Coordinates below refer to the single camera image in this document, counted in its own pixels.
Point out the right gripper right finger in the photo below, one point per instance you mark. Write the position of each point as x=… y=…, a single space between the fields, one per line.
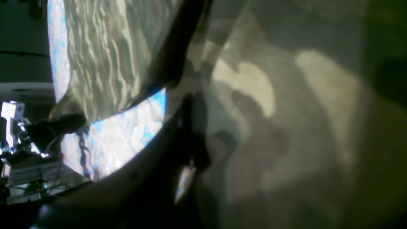
x=168 y=63

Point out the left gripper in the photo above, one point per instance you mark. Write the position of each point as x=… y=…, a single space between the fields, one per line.
x=37 y=136

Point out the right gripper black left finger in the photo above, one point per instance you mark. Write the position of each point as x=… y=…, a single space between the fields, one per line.
x=140 y=195

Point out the camouflage T-shirt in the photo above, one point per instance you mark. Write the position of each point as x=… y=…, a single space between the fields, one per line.
x=298 y=116

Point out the patterned tile tablecloth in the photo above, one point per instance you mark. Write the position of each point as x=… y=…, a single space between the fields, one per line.
x=100 y=51

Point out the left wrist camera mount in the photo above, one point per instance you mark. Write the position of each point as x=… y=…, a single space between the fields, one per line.
x=13 y=113

